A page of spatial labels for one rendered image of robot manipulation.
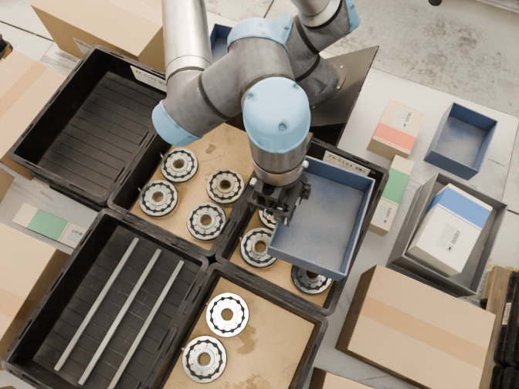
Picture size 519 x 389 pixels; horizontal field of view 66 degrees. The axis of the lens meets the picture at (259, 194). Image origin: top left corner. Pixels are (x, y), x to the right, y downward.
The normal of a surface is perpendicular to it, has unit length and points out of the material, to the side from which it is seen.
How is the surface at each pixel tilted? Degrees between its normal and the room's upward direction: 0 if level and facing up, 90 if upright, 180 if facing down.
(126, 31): 0
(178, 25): 13
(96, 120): 0
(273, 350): 0
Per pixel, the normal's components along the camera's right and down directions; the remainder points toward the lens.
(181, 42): -0.21, -0.41
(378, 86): 0.01, -0.35
